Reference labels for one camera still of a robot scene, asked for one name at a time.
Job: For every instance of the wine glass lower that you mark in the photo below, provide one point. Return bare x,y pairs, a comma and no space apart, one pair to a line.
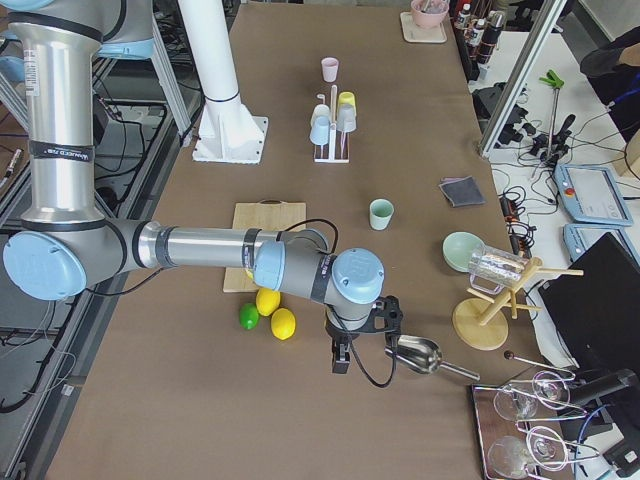
541,451

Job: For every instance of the cream plastic cup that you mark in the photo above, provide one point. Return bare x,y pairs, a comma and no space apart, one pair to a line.
320,111

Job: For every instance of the yellow lemon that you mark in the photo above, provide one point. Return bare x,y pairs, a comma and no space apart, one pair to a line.
267,301
283,324

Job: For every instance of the pink bowl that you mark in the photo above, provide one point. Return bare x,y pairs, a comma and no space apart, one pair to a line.
429,14

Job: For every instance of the black laptop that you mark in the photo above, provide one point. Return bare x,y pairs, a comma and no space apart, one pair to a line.
597,313

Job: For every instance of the wooden cutting board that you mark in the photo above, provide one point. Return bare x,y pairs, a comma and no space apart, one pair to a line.
269,215

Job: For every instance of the yellow lemon upper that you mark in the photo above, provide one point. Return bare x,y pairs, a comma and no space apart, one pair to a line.
267,301

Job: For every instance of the pink plastic cup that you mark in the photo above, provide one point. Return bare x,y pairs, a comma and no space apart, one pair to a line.
330,68

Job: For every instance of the metal scoop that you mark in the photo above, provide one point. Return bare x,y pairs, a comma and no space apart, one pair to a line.
423,356

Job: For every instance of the grey plastic cup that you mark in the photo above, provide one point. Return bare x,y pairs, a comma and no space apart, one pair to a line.
346,118

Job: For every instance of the clear glass mug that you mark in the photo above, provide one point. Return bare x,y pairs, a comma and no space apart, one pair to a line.
493,269

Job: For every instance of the wooden mug tree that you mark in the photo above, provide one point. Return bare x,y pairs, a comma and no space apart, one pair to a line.
479,321

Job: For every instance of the folded grey cloth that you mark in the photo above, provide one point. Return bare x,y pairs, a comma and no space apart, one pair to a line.
462,191

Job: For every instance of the wine glass rack tray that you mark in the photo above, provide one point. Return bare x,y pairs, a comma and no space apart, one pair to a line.
490,427

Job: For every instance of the green lime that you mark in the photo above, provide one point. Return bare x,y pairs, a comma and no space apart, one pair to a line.
249,316

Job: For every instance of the blue teach pendant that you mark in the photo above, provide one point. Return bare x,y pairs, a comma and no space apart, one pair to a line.
578,238
590,194

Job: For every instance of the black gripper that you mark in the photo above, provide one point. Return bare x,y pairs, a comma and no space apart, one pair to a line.
339,335

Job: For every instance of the beige tray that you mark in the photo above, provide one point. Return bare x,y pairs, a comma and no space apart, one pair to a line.
413,33

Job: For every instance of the yellow plastic cup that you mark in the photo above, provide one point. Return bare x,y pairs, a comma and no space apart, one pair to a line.
346,98

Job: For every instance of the light blue plastic cup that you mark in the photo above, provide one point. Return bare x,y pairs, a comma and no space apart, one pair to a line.
320,131

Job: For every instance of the green bowl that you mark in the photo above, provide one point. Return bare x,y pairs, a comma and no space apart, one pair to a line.
457,248

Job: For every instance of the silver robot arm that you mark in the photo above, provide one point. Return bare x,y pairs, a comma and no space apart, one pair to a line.
66,244

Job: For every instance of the white wire cup rack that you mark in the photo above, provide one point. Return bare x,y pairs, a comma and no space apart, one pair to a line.
333,152

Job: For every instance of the green plastic cup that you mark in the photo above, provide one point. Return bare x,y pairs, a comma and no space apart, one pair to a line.
380,214

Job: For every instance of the wine glass upper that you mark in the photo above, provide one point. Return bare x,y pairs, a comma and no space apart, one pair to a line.
521,399

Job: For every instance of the yellow lemon lower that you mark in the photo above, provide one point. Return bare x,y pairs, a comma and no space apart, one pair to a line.
283,324

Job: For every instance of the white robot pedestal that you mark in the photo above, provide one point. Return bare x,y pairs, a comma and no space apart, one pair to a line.
228,132

